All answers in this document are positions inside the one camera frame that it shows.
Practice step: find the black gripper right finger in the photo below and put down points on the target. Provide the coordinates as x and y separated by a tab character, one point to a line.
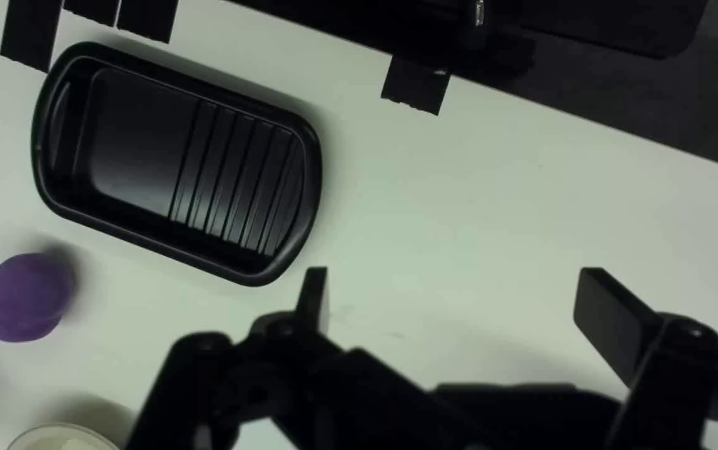
667	365

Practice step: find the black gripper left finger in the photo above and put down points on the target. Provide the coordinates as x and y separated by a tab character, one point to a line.
291	365

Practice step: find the purple plum plush toy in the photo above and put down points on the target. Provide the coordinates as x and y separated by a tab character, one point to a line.
20	301

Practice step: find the white bowl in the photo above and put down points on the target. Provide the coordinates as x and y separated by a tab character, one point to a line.
60	440

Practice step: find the black plastic tray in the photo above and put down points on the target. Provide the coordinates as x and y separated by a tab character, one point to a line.
167	157

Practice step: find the black tape piece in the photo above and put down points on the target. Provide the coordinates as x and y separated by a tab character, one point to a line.
28	33
413	82
148	16

